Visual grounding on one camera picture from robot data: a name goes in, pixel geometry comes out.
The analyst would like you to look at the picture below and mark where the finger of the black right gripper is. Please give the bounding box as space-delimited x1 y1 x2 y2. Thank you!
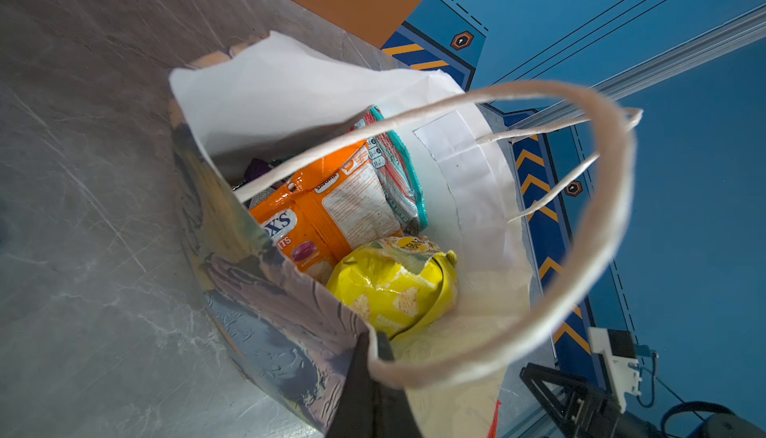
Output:
520 363 604 437

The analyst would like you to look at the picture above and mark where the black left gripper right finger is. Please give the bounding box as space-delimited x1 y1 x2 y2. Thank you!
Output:
373 330 424 438

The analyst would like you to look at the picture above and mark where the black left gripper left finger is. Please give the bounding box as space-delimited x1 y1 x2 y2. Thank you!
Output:
325 333 374 438

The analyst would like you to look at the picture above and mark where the red snack packet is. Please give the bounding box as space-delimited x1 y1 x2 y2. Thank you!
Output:
487 400 502 438

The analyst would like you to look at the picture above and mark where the yellow snack bag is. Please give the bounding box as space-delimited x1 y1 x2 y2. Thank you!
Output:
326 236 459 338

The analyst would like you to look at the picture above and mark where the orange snack bag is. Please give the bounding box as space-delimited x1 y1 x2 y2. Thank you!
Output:
249 141 403 284

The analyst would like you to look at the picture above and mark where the floral paper gift bag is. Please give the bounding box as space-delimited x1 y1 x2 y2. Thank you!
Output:
170 32 642 437

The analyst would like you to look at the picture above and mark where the teal Fox's candy bag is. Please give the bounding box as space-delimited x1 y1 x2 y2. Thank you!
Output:
367 131 429 235

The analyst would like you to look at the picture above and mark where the purple snack bag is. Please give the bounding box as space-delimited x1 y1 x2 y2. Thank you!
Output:
241 158 273 186

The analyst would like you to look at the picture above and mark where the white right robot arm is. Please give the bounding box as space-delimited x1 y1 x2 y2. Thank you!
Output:
520 363 765 438

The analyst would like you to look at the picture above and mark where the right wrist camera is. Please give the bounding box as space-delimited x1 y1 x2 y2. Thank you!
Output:
588 326 659 412

